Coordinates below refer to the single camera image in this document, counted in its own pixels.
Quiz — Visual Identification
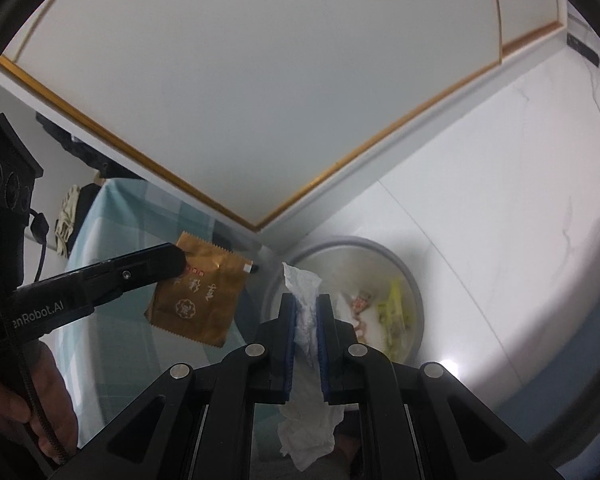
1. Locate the large white tissue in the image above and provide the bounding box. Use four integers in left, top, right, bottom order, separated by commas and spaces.
278, 262, 346, 472

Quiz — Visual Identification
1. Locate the person's left hand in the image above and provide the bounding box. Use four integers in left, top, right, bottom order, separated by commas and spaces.
0, 340, 79, 466

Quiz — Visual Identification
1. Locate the brown snack packet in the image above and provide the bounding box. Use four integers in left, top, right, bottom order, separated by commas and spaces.
145, 231, 259, 349

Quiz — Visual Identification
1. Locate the black braided cable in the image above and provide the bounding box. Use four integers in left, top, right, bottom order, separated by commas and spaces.
0, 209, 74, 466

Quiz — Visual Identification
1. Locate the grey round waste bin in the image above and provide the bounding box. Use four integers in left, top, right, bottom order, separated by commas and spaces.
262, 236, 425, 367

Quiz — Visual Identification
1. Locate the red white small wrapper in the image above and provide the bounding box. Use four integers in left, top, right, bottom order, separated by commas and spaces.
347, 290, 376, 314

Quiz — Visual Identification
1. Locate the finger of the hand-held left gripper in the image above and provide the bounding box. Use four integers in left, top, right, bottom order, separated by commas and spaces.
84, 242, 188, 307

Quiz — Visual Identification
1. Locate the teal checked tablecloth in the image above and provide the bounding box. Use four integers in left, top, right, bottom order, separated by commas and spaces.
64, 177, 281, 442

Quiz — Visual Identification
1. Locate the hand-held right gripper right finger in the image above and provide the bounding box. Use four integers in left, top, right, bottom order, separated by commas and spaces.
316, 292, 563, 480

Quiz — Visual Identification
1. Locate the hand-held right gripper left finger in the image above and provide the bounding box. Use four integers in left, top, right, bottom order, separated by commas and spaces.
50, 292, 298, 480

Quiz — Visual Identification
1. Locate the white gold-trimmed cabinet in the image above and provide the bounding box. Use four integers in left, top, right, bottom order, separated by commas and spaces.
0, 0, 569, 234

